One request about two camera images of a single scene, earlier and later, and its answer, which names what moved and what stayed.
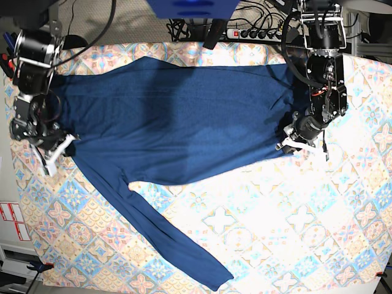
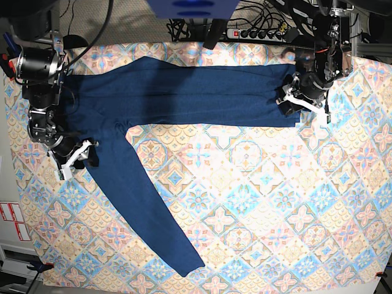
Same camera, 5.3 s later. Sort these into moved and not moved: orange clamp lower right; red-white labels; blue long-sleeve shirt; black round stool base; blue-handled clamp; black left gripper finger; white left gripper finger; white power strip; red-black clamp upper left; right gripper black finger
Moved: white left gripper finger; blue long-sleeve shirt; black left gripper finger; right gripper black finger
Not moved: black round stool base; red-black clamp upper left; orange clamp lower right; blue-handled clamp; white power strip; red-white labels
